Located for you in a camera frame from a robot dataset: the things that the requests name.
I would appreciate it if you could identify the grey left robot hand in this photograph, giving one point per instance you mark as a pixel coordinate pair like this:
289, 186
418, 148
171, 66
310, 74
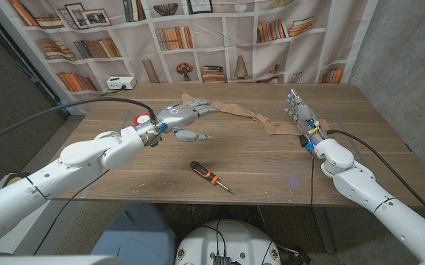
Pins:
179, 114

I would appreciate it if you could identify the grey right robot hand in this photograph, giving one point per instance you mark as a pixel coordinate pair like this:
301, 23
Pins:
306, 116

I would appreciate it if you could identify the beige nylon stocking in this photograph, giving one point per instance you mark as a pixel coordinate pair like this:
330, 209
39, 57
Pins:
249, 112

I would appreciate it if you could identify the black orange screwdriver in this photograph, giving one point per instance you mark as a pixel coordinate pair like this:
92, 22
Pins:
202, 170

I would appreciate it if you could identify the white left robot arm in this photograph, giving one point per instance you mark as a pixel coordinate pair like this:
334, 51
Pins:
87, 154

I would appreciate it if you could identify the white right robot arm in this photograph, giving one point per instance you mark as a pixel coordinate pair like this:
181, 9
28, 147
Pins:
363, 184

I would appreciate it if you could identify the red tape roll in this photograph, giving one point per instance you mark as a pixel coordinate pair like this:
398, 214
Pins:
142, 118

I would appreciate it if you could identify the white power strip box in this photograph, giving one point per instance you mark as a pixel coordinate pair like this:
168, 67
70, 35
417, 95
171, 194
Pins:
121, 82

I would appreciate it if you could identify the printed bookshelf backdrop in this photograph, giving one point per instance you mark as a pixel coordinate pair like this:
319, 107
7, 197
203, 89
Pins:
212, 48

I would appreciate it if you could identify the grey table leg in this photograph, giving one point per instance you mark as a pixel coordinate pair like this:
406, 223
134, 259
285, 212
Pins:
322, 228

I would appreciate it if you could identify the blue-grey base under table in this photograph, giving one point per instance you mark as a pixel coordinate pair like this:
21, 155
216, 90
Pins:
153, 235

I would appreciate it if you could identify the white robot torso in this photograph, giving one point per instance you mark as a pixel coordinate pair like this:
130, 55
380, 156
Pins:
234, 239

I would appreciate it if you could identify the black floor adapter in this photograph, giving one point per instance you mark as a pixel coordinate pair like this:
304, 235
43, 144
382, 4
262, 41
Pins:
297, 258

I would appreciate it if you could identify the yellow black floor object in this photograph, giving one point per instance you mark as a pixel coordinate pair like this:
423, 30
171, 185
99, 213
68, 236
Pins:
11, 179

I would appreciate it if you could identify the white floor platform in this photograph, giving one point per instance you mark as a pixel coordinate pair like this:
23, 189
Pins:
31, 235

